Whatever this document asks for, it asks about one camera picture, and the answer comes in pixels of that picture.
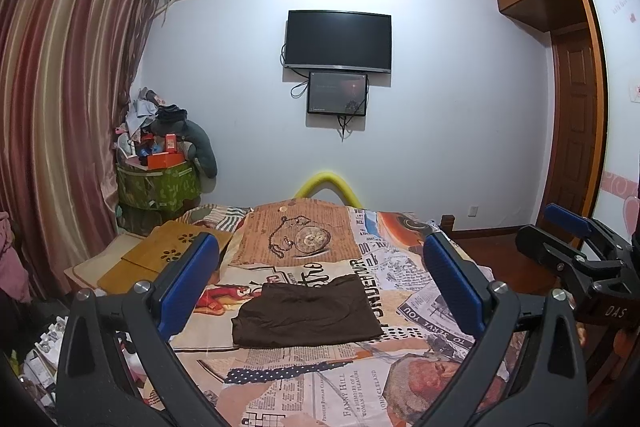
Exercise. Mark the brown wooden door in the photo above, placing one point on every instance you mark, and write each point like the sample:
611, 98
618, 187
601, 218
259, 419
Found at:
574, 123

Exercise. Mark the dark brown t-shirt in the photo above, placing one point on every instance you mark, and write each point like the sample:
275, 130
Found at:
288, 315

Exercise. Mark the newspaper print bed sheet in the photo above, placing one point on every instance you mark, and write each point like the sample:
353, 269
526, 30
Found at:
388, 381

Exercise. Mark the wooden bed post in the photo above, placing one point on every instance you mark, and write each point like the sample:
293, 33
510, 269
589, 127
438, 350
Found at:
446, 224

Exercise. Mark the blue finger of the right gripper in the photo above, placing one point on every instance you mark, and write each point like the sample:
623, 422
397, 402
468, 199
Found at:
545, 246
567, 219

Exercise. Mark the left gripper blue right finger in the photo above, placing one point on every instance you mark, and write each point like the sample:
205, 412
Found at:
548, 384

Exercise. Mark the white wall socket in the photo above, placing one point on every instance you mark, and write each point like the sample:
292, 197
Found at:
472, 210

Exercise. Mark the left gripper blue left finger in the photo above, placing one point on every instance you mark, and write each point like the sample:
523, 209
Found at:
94, 386

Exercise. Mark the large black wall television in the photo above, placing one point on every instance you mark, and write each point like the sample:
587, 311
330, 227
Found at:
317, 39

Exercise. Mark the orange box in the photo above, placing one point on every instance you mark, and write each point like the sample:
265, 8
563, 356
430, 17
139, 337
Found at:
164, 160

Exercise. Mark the small black wall monitor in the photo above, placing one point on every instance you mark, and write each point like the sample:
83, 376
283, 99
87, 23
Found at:
337, 94

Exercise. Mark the pink cloth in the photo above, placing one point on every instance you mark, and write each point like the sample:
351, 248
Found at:
14, 278

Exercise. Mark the pile of papers and clutter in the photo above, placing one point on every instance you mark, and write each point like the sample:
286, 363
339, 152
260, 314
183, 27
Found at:
142, 111

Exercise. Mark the yellow foam arch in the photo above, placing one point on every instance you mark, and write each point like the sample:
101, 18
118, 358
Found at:
328, 180

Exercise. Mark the green patterned storage bag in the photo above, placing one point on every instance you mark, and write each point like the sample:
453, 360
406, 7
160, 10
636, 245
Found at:
162, 189

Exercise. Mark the small red box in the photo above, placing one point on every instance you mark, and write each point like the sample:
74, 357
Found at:
171, 146

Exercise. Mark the striped red beige curtain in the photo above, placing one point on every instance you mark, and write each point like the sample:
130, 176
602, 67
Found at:
67, 67

